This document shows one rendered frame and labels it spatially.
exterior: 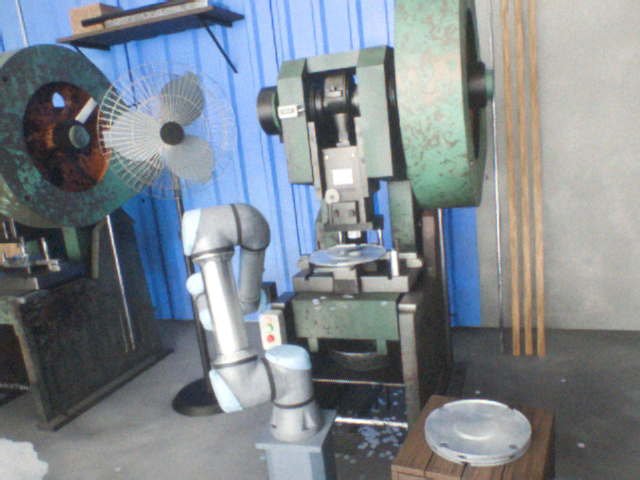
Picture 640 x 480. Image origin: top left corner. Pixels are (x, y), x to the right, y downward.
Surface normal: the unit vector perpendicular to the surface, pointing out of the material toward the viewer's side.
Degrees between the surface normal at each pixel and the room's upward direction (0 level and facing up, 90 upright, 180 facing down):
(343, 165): 90
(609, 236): 90
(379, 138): 90
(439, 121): 103
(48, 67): 90
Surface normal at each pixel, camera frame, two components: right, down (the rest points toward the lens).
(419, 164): -0.23, 0.71
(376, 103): -0.33, 0.24
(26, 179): 0.92, -0.02
